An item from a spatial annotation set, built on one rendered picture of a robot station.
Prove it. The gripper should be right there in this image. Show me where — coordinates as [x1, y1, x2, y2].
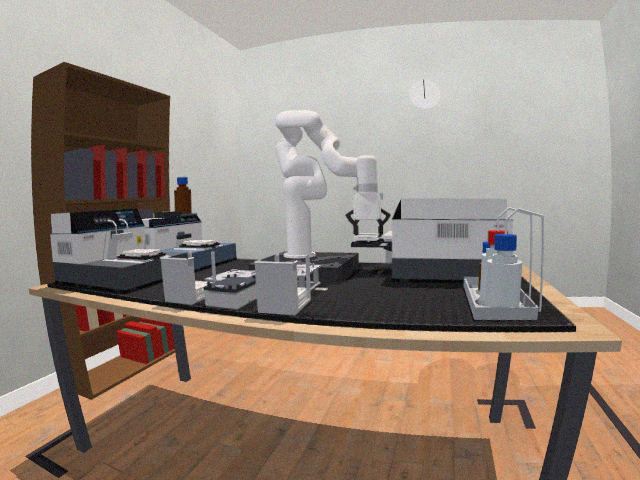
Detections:
[346, 192, 391, 237]

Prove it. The red bottle cap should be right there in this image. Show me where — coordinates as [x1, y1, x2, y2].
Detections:
[488, 230, 505, 243]

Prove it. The brown glass bottle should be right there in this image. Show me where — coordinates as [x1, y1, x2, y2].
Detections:
[174, 189, 192, 214]

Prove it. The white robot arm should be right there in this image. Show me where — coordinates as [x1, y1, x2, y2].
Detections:
[275, 110, 379, 258]

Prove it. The white plastic bottle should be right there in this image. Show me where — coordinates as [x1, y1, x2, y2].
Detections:
[485, 259, 522, 307]

